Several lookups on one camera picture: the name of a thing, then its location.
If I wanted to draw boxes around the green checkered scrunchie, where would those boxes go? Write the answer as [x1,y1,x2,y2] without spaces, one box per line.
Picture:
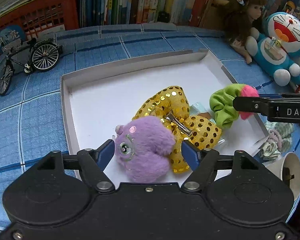
[258,121,294,161]

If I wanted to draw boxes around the blue Doraemon plush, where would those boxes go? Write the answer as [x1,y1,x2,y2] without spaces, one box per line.
[245,12,300,87]

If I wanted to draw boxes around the gold sequin bow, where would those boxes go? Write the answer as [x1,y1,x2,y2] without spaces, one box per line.
[133,86,222,174]

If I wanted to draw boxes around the white paper cup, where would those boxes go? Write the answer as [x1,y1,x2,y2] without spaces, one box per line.
[263,152,300,200]

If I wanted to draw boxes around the miniature black bicycle model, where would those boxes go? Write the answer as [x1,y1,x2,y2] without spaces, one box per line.
[0,38,63,96]

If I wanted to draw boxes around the brown haired monkey doll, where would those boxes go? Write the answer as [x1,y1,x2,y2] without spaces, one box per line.
[218,0,266,64]

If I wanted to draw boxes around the purple plush monster toy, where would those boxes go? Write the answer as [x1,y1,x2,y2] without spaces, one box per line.
[114,116,175,183]

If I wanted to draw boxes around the white shallow cardboard tray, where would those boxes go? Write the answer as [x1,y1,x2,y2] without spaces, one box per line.
[60,48,270,188]

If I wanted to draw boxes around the red plastic crate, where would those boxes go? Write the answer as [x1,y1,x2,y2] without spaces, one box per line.
[0,0,79,40]

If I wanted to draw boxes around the green and pink scrunchie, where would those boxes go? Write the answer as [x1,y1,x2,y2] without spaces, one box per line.
[209,83,259,129]

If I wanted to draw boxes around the row of upright books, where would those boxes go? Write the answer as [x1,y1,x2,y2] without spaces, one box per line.
[79,0,213,27]

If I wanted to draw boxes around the blue checkered tablecloth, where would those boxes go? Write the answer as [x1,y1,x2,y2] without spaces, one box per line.
[0,23,291,232]

